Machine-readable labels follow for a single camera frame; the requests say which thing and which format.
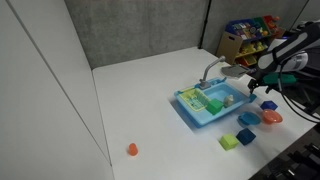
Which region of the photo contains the black office chair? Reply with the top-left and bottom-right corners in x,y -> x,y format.
293,71 -> 320,115

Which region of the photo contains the wooden toy shelf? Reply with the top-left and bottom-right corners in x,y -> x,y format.
216,15 -> 286,76

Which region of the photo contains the gray toy faucet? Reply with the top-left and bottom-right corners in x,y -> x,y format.
198,55 -> 227,90

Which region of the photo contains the lime green hollow cube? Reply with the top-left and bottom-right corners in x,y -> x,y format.
219,133 -> 240,151

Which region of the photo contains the red toy bin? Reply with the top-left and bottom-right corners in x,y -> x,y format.
262,15 -> 281,34

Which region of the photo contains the gray flat plate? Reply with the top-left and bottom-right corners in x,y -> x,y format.
220,64 -> 251,79

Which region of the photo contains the yellow dish rack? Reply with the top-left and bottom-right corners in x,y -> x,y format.
178,87 -> 210,113

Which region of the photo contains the black floor equipment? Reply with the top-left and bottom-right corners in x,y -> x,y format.
266,141 -> 320,180

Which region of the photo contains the blue toy bin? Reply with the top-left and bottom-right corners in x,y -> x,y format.
225,19 -> 259,42

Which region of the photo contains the orange bowl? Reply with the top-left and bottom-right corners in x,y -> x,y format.
261,108 -> 284,126

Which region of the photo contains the dark blue cube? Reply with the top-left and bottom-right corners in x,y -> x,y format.
236,127 -> 257,146

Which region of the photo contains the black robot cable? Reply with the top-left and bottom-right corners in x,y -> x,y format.
278,49 -> 320,124

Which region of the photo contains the green toy bin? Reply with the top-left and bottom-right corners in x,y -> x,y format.
252,16 -> 272,38

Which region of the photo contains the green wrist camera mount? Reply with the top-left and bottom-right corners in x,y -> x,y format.
262,72 -> 297,85

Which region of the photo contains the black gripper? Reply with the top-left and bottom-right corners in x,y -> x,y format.
247,70 -> 274,95

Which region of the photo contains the small beige plastic toy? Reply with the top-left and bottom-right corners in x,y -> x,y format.
223,94 -> 235,108

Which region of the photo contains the small orange cup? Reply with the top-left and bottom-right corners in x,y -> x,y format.
128,142 -> 139,157

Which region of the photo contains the blue bowl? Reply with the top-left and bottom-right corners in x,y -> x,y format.
237,111 -> 262,127

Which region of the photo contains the dark blue block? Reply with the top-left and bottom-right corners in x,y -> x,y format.
260,100 -> 279,112

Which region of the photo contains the green cube with flat faces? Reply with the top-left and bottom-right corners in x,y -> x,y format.
206,98 -> 224,116

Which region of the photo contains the light blue toy sink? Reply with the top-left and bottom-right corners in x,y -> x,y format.
173,76 -> 252,128

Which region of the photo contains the yellow toy bin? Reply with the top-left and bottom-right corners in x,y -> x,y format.
235,42 -> 258,58

